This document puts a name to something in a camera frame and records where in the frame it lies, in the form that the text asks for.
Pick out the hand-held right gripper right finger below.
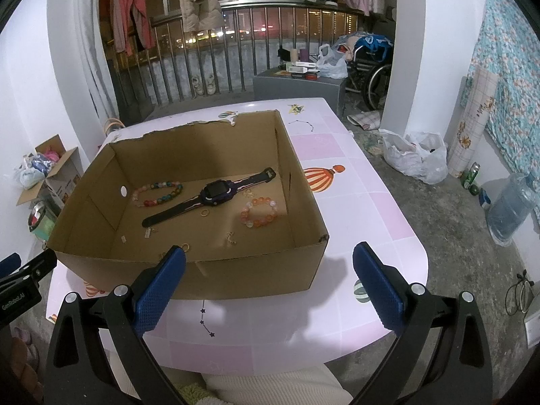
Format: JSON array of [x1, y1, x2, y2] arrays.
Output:
[[352, 241, 494, 405]]

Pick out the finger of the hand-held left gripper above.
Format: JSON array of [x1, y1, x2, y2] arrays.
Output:
[[0, 253, 22, 277], [0, 248, 57, 300]]

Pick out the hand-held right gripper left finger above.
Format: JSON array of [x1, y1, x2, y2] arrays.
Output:
[[46, 245, 199, 405]]

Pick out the multicolour bead bracelet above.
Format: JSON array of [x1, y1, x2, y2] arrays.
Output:
[[130, 181, 184, 208]]

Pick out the large brown cardboard box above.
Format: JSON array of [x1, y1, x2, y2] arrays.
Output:
[[46, 110, 330, 300]]

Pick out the dark purple smart watch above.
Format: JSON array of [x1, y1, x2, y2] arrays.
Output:
[[142, 167, 277, 228]]

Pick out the orange pink bead bracelet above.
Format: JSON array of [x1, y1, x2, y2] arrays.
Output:
[[240, 195, 279, 228]]

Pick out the person's left hand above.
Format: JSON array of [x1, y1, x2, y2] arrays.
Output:
[[2, 338, 43, 401]]

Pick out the metal trash bin green liner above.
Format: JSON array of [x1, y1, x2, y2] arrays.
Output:
[[27, 200, 57, 241]]

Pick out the open printed cardboard box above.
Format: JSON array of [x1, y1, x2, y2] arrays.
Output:
[[16, 134, 83, 209]]

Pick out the pink and blue cloth bundle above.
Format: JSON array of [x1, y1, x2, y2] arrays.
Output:
[[31, 145, 62, 173]]

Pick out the fuzzy white green jacket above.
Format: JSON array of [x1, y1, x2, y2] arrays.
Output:
[[175, 382, 220, 405]]

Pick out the large crumpled white plastic bag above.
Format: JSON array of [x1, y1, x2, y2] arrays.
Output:
[[380, 130, 449, 185]]

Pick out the white knit garment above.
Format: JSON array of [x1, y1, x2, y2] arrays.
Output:
[[160, 363, 351, 405]]

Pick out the large water jug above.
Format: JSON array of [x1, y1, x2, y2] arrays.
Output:
[[486, 172, 536, 246]]

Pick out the white device box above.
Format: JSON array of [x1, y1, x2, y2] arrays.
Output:
[[523, 312, 540, 349]]

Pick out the patterned paper sheet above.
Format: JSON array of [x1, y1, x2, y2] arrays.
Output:
[[347, 110, 382, 131]]

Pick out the roll of patterned paper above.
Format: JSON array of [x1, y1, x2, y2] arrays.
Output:
[[447, 76, 494, 178]]

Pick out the wheelchair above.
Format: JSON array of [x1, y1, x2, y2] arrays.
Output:
[[346, 36, 395, 110]]

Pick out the grey cabinet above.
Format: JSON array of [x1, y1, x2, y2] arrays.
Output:
[[253, 70, 349, 114]]

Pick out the white curtain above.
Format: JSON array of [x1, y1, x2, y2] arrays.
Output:
[[76, 0, 121, 123]]

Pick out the floral blanket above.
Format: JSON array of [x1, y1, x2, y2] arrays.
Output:
[[460, 0, 540, 224]]

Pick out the blue bag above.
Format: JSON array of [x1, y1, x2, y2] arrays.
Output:
[[356, 36, 393, 51]]

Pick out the metal balcony railing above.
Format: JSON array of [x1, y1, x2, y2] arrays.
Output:
[[114, 2, 397, 106]]

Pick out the hanging pink clothes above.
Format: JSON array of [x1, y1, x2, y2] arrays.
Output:
[[110, 0, 157, 57]]

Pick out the black floor cables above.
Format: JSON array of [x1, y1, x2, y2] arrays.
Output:
[[504, 270, 534, 315]]

